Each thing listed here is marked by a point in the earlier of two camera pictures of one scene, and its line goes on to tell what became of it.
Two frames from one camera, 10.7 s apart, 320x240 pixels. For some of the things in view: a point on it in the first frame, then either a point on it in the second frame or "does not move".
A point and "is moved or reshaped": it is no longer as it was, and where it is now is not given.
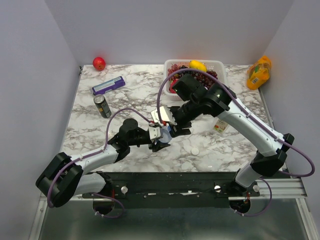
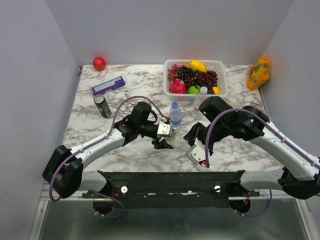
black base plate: x=174 y=190 does not move
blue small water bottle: x=167 y=136 is moved or reshaped
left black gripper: x=155 y=148 → x=162 y=145
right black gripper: x=174 y=130 → x=194 y=133
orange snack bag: x=258 y=73 does not move
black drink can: x=103 y=105 does not move
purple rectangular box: x=109 y=85 does not move
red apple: x=99 y=63 does not move
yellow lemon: x=197 y=64 does not move
